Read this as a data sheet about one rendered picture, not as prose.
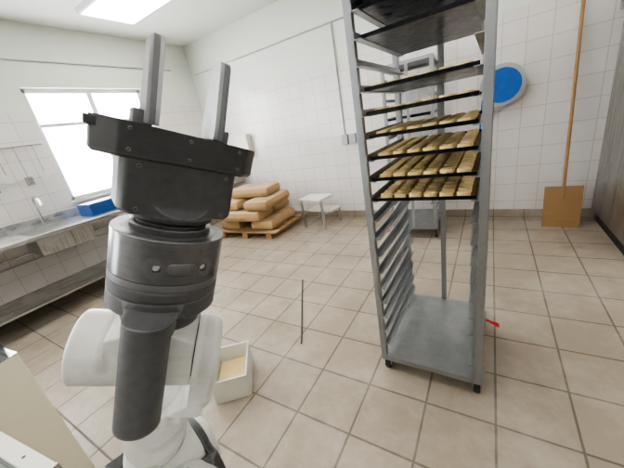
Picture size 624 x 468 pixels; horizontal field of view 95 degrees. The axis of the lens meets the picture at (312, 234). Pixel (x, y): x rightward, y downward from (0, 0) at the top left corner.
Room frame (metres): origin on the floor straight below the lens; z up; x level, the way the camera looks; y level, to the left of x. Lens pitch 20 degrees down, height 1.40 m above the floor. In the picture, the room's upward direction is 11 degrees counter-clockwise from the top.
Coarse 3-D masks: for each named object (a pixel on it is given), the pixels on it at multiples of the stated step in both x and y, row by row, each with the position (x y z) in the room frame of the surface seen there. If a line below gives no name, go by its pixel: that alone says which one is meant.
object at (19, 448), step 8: (0, 432) 0.48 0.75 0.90; (0, 440) 0.46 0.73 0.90; (8, 440) 0.46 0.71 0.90; (16, 440) 0.45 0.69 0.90; (0, 448) 0.44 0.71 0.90; (8, 448) 0.44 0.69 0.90; (16, 448) 0.43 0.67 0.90; (24, 448) 0.43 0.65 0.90; (0, 456) 0.42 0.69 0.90; (8, 456) 0.42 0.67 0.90; (16, 456) 0.42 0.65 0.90; (24, 456) 0.41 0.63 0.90; (32, 456) 0.41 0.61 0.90; (40, 456) 0.41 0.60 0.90; (8, 464) 0.42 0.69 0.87; (16, 464) 0.40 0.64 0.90; (24, 464) 0.40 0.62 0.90; (32, 464) 0.39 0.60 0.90; (40, 464) 0.39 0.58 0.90; (48, 464) 0.39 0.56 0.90; (56, 464) 0.38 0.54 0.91
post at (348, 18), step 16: (352, 16) 1.24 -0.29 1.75; (352, 32) 1.23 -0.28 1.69; (352, 48) 1.24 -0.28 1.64; (352, 64) 1.24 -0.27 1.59; (352, 80) 1.25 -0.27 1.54; (368, 192) 1.24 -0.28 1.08; (368, 208) 1.24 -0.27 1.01; (368, 224) 1.25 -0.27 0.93; (384, 320) 1.25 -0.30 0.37; (384, 336) 1.23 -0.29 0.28; (384, 352) 1.24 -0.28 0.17
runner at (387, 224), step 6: (402, 204) 1.65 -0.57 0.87; (396, 210) 1.55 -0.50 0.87; (402, 210) 1.57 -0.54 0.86; (390, 216) 1.44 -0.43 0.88; (396, 216) 1.48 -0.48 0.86; (384, 222) 1.36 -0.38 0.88; (390, 222) 1.41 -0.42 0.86; (378, 228) 1.29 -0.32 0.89; (384, 228) 1.34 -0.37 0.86; (378, 234) 1.27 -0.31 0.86
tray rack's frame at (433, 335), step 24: (360, 0) 1.33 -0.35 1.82; (408, 312) 1.56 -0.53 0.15; (432, 312) 1.52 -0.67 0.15; (456, 312) 1.48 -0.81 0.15; (408, 336) 1.35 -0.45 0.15; (432, 336) 1.31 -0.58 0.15; (456, 336) 1.28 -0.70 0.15; (408, 360) 1.18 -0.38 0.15; (432, 360) 1.15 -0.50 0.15; (456, 360) 1.12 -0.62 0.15
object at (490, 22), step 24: (480, 168) 1.00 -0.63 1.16; (480, 192) 1.00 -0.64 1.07; (480, 216) 0.99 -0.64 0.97; (480, 240) 0.99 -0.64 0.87; (480, 264) 0.99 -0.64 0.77; (480, 288) 0.99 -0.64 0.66; (480, 312) 0.99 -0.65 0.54; (480, 336) 0.99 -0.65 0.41; (480, 360) 0.98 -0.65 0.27; (480, 384) 0.98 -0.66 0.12
